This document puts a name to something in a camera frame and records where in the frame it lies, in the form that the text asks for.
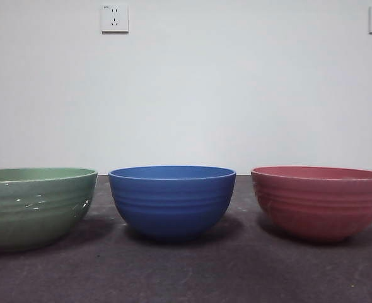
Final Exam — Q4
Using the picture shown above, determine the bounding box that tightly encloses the red ribbed bowl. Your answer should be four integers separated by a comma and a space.
250, 165, 372, 244

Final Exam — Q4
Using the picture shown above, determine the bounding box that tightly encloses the green ribbed bowl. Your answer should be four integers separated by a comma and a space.
0, 167, 98, 253

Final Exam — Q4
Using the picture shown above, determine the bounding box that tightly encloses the blue ribbed bowl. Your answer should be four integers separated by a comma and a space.
108, 165, 237, 239

